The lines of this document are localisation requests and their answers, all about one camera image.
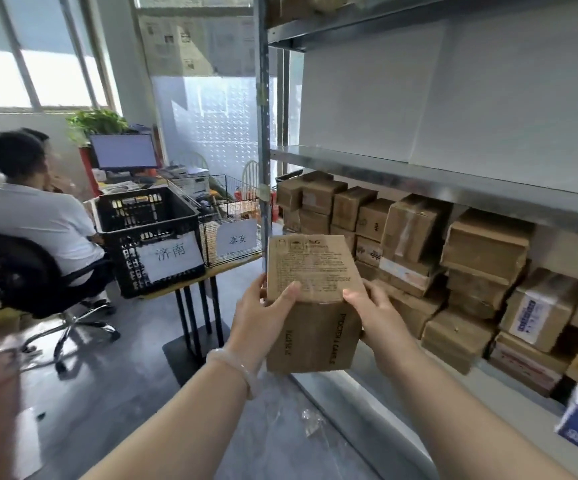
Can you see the black plastic crate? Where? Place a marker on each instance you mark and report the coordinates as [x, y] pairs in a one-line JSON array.
[[169, 257]]

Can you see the stack of cardboard boxes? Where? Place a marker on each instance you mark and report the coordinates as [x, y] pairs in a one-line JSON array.
[[484, 244]]

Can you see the window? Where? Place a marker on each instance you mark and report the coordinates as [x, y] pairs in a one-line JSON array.
[[54, 74]]

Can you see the computer monitor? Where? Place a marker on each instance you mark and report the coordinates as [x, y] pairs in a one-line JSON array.
[[124, 151]]

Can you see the frosted glass partition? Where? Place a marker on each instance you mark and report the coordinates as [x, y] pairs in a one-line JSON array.
[[209, 119]]

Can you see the white foam board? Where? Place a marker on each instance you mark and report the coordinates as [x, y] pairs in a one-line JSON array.
[[369, 94], [519, 94]]

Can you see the clear plastic wrap scrap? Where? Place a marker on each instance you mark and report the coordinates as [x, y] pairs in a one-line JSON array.
[[313, 422]]

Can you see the metal shelving rack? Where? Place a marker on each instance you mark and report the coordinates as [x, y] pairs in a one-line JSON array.
[[419, 174]]

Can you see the person's right forearm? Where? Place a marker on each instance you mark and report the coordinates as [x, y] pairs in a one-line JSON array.
[[469, 434]]

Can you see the person's left hand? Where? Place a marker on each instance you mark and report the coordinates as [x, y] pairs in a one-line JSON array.
[[256, 329]]

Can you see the green potted plant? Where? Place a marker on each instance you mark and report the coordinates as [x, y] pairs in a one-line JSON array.
[[99, 122]]

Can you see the pasted newspaper sheets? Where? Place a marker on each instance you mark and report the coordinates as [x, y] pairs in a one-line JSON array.
[[194, 44]]

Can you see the red cabinet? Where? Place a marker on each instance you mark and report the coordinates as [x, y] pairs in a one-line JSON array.
[[88, 169]]

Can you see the black-printed brown cardboard box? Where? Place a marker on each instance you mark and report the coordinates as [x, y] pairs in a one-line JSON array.
[[314, 339]]

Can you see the person's right hand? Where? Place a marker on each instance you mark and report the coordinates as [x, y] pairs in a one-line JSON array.
[[384, 329]]

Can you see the person's left forearm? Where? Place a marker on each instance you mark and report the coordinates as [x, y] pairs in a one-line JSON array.
[[179, 434]]

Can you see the white printer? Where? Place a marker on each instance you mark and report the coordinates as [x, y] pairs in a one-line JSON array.
[[189, 182]]

